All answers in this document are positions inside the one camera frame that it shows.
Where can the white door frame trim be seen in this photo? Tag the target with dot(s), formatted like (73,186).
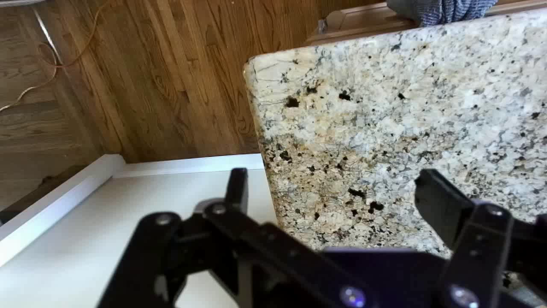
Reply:
(69,189)

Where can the grey cloth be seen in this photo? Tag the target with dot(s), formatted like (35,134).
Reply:
(439,11)

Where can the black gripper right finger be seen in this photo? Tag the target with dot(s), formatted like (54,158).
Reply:
(480,241)

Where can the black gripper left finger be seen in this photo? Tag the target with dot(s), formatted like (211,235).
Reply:
(228,241)

